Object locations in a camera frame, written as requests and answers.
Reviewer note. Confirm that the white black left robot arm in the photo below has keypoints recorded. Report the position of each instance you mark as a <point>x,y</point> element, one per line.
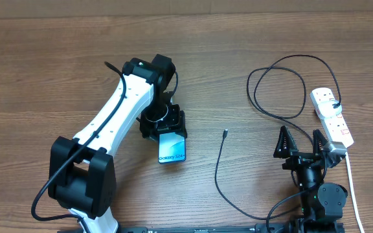
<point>82,172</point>

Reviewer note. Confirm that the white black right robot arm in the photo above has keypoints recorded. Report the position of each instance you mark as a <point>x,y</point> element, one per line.
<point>321,203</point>

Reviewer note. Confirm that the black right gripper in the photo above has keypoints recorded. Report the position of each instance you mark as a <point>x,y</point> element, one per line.
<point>296,158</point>

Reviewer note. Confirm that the white power strip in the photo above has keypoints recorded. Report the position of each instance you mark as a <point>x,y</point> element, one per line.
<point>335,127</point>

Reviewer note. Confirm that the white charger adapter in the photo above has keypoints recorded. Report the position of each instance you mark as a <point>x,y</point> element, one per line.
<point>328,109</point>

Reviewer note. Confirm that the Galaxy S24 smartphone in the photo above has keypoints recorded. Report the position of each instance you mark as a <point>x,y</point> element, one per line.
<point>172,148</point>

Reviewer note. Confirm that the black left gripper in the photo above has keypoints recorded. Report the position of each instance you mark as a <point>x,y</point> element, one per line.
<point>175,123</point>

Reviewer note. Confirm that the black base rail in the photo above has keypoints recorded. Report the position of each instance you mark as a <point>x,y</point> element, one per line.
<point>258,228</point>

